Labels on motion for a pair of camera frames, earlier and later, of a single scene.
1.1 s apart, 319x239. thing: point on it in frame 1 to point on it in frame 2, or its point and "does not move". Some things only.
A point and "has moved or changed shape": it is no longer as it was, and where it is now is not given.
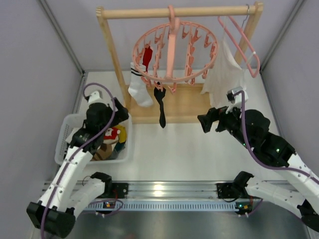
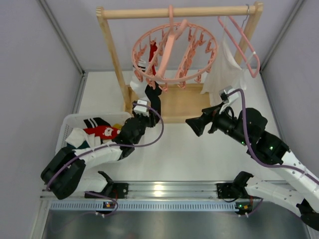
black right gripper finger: x=218 y=114 does not move
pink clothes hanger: x=254 y=53 does not move
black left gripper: x=119 y=111 to x=151 y=119
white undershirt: x=226 y=74 does not move
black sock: x=159 y=94 to x=153 y=95
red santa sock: x=147 y=57 to x=153 y=48
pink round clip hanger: x=174 y=52 does not move
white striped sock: x=139 y=89 has moved or changed shape
